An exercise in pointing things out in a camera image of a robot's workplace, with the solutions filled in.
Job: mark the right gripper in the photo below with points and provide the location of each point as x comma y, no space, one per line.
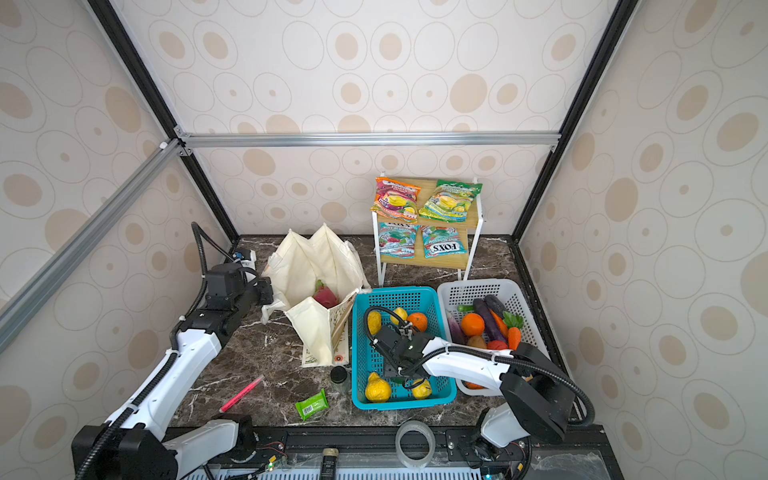
388,372

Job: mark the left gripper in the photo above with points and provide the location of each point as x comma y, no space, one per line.
263,284

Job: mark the large yellow pear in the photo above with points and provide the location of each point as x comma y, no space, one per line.
377,389

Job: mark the cream canvas grocery bag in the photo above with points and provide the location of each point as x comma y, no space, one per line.
293,269

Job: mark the pink dragon fruit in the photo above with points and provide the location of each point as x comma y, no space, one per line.
324,295

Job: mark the red candy bag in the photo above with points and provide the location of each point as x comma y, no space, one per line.
396,200

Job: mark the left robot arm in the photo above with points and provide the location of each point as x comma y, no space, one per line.
132,442

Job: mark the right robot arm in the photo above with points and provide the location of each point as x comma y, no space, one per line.
540,399

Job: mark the teal candy bag left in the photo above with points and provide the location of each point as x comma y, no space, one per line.
397,240

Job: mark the teal Fox's candy bag right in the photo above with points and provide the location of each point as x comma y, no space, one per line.
441,242

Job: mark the green spring tea candy bag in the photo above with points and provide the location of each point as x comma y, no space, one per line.
450,201

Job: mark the orange tangerine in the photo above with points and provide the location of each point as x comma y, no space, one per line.
419,321

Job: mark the small yellow fruit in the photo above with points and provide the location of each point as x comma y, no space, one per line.
399,315

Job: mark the yellow starfruit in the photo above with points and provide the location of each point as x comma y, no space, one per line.
374,322

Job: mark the yellow lemon front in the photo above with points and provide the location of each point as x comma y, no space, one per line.
422,390

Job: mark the dark small jar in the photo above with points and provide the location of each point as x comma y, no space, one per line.
340,379

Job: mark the white plastic basket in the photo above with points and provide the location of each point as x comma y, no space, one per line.
456,301

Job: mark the orange fruit in white basket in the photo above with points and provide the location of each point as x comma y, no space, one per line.
472,324

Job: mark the potato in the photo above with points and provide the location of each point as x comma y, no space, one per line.
477,342

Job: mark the red tomato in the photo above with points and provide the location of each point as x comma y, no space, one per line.
497,345

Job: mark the purple eggplant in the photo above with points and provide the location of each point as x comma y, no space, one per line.
495,328

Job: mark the clear tape roll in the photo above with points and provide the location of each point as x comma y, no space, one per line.
415,444

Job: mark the white wooden two-tier shelf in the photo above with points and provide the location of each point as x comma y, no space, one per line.
427,223

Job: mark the pink marker pen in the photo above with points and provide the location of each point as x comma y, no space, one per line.
240,395

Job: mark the green wipes packet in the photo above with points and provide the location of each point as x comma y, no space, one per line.
312,405

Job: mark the orange carrot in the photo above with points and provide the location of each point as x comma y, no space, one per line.
513,336

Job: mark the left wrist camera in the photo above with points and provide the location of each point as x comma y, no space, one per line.
245,256

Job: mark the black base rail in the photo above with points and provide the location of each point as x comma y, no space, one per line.
460,444

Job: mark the aluminium frame bar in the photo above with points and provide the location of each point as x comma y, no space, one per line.
36,292

